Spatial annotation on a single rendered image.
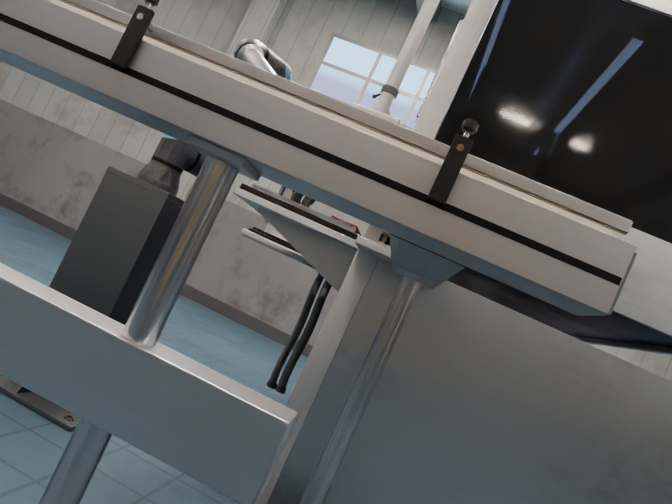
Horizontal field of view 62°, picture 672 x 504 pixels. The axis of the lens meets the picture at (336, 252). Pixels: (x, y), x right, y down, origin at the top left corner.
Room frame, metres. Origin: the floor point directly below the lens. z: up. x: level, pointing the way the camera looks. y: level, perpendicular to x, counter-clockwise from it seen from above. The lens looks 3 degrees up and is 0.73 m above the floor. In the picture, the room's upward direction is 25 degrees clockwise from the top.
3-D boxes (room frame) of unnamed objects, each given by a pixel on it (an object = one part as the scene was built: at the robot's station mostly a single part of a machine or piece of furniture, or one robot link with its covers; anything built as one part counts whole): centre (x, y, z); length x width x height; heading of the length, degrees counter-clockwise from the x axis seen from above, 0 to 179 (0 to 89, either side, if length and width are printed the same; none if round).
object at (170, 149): (2.01, 0.68, 0.96); 0.13 x 0.12 x 0.14; 134
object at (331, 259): (1.67, 0.10, 0.80); 0.34 x 0.03 x 0.13; 82
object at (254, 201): (1.92, 0.06, 0.87); 0.70 x 0.48 x 0.02; 172
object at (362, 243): (1.46, -0.11, 0.87); 0.14 x 0.13 x 0.02; 82
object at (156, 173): (2.00, 0.68, 0.84); 0.15 x 0.15 x 0.10
